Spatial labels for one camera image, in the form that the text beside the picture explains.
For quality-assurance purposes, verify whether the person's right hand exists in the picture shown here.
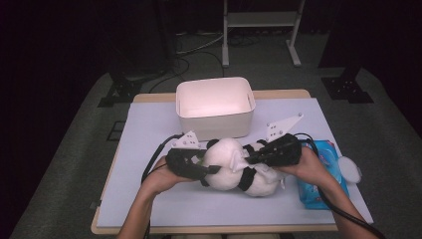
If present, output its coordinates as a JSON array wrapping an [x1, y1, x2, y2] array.
[[275, 147, 327, 187]]

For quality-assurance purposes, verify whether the person's left hand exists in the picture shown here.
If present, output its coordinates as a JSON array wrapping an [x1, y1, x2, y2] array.
[[140, 156, 193, 195]]

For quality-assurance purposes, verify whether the panda plush toy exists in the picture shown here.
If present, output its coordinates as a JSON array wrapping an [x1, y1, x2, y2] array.
[[198, 137, 287, 197]]

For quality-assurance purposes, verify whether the grey floor cable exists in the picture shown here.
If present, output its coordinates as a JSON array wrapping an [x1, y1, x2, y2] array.
[[175, 31, 225, 56]]

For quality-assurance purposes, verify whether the black stand base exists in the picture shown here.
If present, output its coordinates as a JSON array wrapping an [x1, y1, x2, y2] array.
[[98, 71, 143, 109], [320, 68, 374, 105]]

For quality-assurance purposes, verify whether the white metal stand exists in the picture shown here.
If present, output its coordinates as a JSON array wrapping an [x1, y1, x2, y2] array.
[[221, 0, 307, 69]]

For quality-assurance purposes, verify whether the white wet wipe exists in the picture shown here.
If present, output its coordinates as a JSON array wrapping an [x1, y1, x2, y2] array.
[[230, 148, 287, 190]]

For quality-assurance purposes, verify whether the right hand-held gripper cable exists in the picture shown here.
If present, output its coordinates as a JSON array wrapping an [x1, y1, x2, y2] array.
[[293, 132, 387, 239]]

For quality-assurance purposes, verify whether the blue wet wipes pack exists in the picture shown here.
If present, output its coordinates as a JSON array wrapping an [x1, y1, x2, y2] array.
[[297, 138, 362, 211]]

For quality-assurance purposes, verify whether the black floor cable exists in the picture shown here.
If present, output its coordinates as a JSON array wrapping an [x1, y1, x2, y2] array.
[[147, 57, 191, 94], [198, 50, 227, 78]]

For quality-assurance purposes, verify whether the left hand-held gripper cable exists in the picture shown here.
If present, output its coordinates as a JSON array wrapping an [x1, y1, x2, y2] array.
[[141, 133, 185, 239]]

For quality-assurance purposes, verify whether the hand-held gripper cable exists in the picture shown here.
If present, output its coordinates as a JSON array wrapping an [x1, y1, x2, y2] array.
[[293, 132, 387, 239], [141, 133, 185, 239]]

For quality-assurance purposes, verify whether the pale lilac table mat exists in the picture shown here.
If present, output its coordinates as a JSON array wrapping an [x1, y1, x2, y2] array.
[[97, 98, 374, 228]]

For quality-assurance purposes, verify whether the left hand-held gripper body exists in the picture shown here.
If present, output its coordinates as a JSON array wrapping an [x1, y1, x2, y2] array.
[[164, 129, 201, 180]]

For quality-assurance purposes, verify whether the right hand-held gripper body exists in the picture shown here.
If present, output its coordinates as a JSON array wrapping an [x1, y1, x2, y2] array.
[[265, 113, 304, 167]]

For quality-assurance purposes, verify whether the white plastic storage box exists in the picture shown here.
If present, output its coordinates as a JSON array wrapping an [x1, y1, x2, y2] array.
[[175, 77, 257, 142]]

